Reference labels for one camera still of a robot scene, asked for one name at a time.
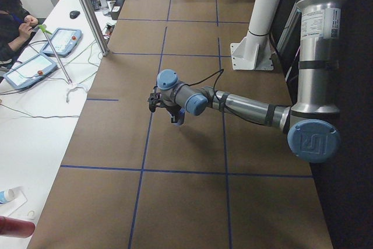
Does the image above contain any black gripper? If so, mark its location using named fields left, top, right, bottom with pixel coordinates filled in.
left=164, top=101, right=180, bottom=124

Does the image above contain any blue paper cup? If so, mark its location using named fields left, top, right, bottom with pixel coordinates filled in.
left=174, top=108, right=185, bottom=126

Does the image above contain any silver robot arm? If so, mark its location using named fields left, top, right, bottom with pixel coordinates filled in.
left=148, top=0, right=347, bottom=163

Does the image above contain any thin metal rod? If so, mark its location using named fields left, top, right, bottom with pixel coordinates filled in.
left=38, top=24, right=73, bottom=85

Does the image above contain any clear water bottle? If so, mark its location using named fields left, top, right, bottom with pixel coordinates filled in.
left=99, top=0, right=110, bottom=15

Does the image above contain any far teach pendant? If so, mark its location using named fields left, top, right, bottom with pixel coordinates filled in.
left=47, top=28, right=82, bottom=58

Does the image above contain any teach pendant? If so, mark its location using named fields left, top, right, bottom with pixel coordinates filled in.
left=4, top=54, right=57, bottom=90
left=47, top=28, right=82, bottom=58

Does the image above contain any near teach pendant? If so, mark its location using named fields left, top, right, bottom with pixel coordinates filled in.
left=4, top=54, right=57, bottom=90

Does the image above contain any black computer mouse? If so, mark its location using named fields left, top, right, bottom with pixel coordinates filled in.
left=69, top=10, right=80, bottom=19

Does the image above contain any seated person in black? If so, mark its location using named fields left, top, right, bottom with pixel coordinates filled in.
left=1, top=0, right=38, bottom=69

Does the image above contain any white plastic bottle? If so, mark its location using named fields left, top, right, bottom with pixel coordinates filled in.
left=1, top=188, right=22, bottom=205

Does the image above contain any red bottle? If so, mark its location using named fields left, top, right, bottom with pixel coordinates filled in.
left=1, top=216, right=36, bottom=238

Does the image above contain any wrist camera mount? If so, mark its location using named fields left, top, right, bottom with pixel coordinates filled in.
left=147, top=92, right=164, bottom=113

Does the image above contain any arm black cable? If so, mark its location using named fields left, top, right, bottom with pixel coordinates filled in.
left=186, top=68, right=251, bottom=121

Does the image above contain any aluminium frame post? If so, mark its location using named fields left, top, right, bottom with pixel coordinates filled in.
left=79, top=0, right=109, bottom=57

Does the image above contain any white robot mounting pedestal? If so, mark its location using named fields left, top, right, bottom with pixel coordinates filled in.
left=230, top=0, right=280, bottom=71

